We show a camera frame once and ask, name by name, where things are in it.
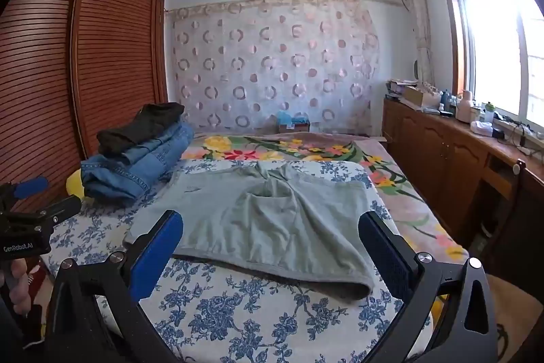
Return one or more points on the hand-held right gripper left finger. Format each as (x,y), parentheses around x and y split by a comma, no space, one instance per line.
(156,259)

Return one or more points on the window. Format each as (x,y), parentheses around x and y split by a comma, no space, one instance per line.
(497,31)

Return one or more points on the white power strip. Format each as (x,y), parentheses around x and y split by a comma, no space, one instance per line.
(525,146)

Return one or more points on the open cardboard box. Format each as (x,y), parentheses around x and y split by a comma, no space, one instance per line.
(418,97)

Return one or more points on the brown wooden cabinet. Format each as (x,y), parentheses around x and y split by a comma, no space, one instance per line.
(433,159)

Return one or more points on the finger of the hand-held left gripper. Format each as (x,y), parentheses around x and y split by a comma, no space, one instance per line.
(30,186)
(59,210)

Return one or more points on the small blue box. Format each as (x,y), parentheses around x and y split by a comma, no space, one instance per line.
(293,124)

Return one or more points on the colourful flower blanket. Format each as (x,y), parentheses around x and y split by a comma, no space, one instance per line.
(395,184)

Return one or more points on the circle patterned wall cloth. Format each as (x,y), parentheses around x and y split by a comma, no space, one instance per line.
(272,65)

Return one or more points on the yellow soft toy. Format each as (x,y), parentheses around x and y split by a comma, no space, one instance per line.
(74,184)

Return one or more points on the tied pale curtain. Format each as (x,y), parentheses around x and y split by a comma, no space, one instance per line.
(418,14)

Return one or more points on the white thermos jug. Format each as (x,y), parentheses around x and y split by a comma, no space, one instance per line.
(464,108)

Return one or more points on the wooden chair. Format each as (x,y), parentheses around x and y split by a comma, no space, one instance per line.
(520,210)

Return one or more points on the folded light blue jeans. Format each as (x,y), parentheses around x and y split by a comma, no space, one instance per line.
(159,142)

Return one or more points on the blue bottle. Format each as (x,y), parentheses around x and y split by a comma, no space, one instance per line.
(446,101)

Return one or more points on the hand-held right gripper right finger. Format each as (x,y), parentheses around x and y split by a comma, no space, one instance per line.
(392,259)

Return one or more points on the folded black pants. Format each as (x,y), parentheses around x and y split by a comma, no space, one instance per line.
(136,125)

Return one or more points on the stack of papers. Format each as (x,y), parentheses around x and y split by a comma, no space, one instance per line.
(399,86)

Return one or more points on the blue floral bed sheet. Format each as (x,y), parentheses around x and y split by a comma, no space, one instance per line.
(238,312)

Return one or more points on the person's left hand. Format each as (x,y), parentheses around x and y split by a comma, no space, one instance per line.
(18,286)

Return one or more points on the green capped bottle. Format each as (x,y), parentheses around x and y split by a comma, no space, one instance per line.
(489,114)

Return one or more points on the light green pants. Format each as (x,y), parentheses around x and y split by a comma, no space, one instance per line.
(272,218)

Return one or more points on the dark cloth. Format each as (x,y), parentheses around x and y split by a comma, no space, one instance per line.
(17,341)

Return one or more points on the brown louvred wooden wardrobe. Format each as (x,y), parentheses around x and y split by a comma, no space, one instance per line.
(106,48)

